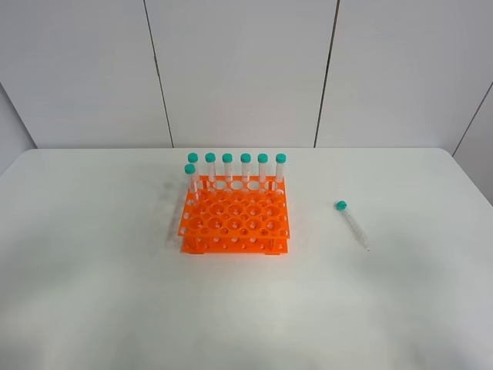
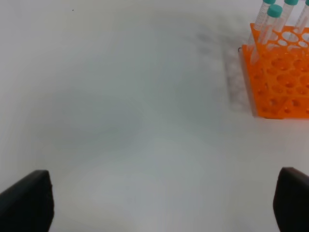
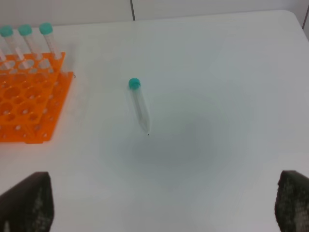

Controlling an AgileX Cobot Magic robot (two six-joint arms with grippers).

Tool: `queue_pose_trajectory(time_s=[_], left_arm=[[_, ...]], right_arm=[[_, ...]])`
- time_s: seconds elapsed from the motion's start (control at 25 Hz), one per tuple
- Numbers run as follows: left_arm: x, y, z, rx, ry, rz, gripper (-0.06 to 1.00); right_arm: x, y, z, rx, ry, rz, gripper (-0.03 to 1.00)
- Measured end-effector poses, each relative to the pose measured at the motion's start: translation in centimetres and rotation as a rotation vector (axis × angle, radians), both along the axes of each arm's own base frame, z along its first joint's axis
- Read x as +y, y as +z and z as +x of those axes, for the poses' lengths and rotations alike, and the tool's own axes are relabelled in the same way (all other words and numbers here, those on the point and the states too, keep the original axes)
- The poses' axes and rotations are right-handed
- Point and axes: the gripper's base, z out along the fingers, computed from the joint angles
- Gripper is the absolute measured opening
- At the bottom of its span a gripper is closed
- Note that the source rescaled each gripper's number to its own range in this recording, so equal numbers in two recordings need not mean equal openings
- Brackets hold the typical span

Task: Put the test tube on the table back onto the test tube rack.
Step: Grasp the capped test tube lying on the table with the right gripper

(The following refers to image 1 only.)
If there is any teal-capped test tube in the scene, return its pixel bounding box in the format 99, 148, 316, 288
184, 163, 200, 200
334, 200, 370, 251

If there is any row tube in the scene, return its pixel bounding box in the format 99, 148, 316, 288
257, 153, 268, 184
275, 153, 287, 183
205, 152, 216, 183
240, 153, 251, 183
187, 152, 200, 180
222, 153, 233, 183

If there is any orange test tube rack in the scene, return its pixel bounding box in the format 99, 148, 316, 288
177, 175, 290, 255

